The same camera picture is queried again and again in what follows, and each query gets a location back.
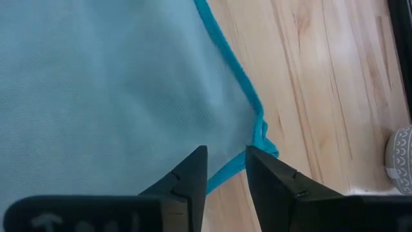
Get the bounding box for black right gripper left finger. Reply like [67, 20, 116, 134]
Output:
[3, 145, 209, 232]

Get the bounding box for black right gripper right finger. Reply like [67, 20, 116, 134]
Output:
[246, 144, 412, 232]

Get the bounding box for green plant in grey pot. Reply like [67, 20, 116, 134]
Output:
[384, 124, 412, 196]

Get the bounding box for light blue teal-edged towel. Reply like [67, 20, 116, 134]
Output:
[0, 0, 279, 207]

